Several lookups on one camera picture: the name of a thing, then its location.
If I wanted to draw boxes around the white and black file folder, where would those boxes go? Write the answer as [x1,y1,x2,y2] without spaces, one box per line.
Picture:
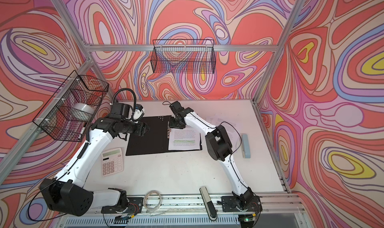
[125,115,203,157]

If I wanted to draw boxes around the metal folder clip mechanism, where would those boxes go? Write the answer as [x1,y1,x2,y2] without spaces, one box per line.
[167,122,172,140]

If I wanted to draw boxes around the printed paper sheets stack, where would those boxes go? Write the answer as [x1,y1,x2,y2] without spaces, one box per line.
[168,128,201,151]

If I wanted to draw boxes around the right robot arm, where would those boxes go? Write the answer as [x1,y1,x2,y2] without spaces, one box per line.
[169,101,255,211]

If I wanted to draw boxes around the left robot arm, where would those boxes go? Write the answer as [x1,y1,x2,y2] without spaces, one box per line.
[40,88,149,217]

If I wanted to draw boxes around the pink white calculator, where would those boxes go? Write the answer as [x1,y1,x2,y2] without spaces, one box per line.
[101,148,124,177]

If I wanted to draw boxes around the silver tape roll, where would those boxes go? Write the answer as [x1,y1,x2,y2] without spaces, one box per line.
[71,103,95,116]

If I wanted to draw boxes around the marker pen in basket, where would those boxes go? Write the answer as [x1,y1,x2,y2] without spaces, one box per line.
[78,123,87,141]

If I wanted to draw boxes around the grey blue hole punch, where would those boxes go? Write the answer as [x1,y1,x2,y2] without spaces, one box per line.
[241,134,251,159]

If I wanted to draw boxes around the white and black stapler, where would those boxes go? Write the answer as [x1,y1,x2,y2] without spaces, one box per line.
[200,186,218,222]

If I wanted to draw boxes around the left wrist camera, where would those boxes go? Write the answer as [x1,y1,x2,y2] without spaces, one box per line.
[132,104,145,122]

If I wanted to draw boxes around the white coiled cable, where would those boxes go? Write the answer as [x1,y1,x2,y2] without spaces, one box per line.
[142,190,163,211]

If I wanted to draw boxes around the rear black wire basket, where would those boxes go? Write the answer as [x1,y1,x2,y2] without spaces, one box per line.
[151,39,216,75]

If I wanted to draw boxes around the black wire basket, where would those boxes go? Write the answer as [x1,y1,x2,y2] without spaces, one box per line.
[151,39,216,75]
[33,71,109,142]

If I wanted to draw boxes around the left black wire basket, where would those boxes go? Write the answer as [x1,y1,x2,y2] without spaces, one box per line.
[33,71,109,142]

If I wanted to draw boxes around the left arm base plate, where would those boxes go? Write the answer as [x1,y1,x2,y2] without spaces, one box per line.
[101,197,144,215]

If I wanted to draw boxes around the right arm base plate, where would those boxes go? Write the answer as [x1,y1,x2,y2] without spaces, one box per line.
[217,196,263,213]

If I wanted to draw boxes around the aluminium frame rail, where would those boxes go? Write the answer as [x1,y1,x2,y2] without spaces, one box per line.
[55,193,313,228]

